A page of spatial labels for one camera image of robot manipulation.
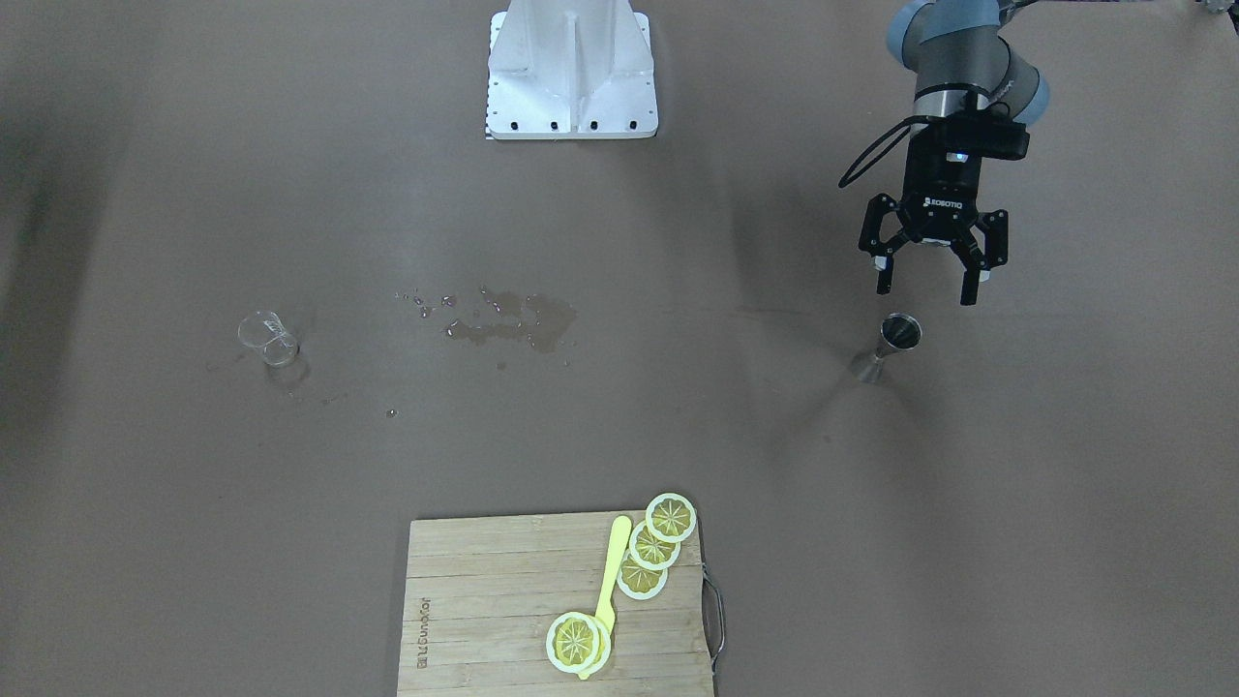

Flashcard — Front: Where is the lemon slice on spoon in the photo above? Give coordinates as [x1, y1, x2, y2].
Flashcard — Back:
[545, 612, 615, 680]

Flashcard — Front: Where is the bamboo cutting board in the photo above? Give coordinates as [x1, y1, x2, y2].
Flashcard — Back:
[396, 511, 724, 696]

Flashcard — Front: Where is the steel measuring jigger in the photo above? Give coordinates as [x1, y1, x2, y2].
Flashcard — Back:
[847, 313, 923, 384]

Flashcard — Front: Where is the lemon slice front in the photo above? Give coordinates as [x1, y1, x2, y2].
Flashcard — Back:
[646, 493, 698, 543]

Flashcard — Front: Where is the yellow plastic spoon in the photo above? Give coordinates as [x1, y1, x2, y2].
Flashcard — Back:
[577, 513, 632, 681]

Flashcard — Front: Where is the lemon slice back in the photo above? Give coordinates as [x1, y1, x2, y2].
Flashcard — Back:
[616, 553, 668, 600]

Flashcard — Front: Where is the spilled liquid puddle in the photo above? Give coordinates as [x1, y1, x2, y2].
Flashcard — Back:
[387, 284, 581, 374]

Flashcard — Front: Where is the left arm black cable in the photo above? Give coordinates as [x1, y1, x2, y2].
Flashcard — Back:
[838, 92, 979, 189]

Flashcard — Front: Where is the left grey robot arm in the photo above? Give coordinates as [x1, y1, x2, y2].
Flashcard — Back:
[839, 1, 1049, 306]

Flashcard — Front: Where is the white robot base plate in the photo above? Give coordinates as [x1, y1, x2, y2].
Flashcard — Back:
[484, 1, 660, 140]

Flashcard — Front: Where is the lemon slice middle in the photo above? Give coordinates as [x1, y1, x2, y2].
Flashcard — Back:
[628, 522, 681, 572]

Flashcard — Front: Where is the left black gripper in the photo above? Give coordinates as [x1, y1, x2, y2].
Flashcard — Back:
[859, 123, 1010, 306]

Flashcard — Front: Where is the small clear glass beaker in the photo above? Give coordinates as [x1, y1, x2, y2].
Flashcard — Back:
[235, 312, 299, 369]

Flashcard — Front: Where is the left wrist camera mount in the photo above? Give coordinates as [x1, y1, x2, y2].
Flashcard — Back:
[913, 108, 1031, 162]

